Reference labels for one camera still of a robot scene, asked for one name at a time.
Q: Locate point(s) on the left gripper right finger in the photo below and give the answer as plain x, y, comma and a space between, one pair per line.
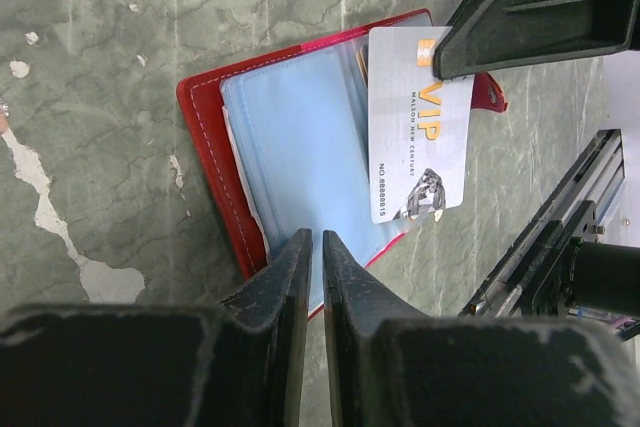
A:
392, 365

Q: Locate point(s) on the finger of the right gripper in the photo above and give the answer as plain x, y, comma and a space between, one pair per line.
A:
488, 35

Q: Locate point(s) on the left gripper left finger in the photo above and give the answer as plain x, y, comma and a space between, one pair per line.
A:
238, 362

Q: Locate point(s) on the white magnetic stripe card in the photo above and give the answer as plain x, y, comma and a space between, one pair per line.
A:
417, 125

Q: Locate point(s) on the red leather card holder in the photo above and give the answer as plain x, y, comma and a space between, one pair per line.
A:
283, 140

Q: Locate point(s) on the aluminium mounting rail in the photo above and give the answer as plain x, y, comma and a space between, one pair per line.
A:
570, 260

